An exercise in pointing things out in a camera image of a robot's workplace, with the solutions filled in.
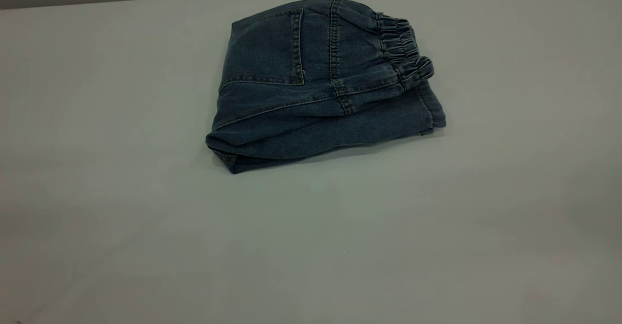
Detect blue denim pants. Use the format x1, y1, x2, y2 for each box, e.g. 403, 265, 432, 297
205, 0, 447, 175

